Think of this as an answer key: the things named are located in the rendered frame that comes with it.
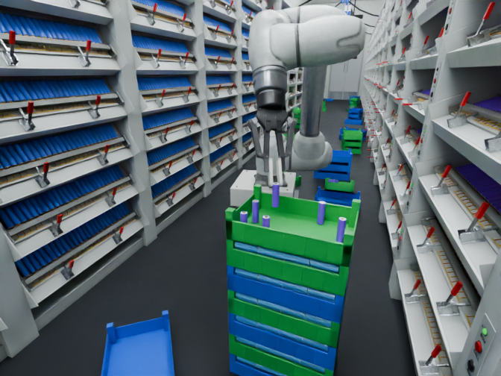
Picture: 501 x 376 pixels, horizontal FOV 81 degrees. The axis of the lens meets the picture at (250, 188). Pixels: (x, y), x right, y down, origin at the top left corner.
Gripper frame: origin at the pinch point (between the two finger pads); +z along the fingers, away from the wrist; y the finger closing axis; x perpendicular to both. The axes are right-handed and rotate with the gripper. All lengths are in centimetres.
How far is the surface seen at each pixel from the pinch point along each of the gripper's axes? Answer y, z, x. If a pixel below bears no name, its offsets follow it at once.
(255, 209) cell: 4.9, 9.3, -4.9
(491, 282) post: -28.5, 22.4, 30.4
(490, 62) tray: -43, -19, 20
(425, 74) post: -93, -54, -61
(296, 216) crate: -7.6, 12.1, -9.4
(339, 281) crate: -11.4, 26.1, 9.8
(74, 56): 64, -49, -36
